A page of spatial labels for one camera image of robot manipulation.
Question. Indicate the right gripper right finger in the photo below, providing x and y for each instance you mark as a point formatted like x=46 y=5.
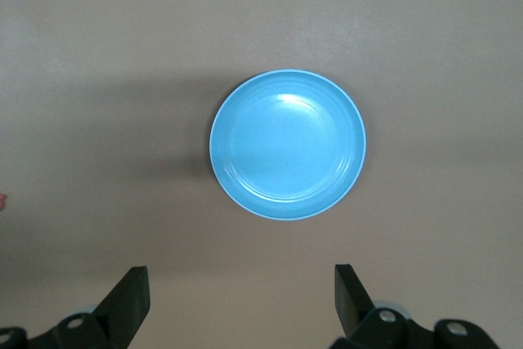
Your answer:
x=351 y=308

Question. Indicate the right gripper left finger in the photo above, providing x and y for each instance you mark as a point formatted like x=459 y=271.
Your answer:
x=122 y=308

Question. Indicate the blue plate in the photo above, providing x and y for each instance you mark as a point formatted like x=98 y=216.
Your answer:
x=288 y=144

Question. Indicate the red foam letter Q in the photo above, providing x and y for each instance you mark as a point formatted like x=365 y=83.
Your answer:
x=1 y=202

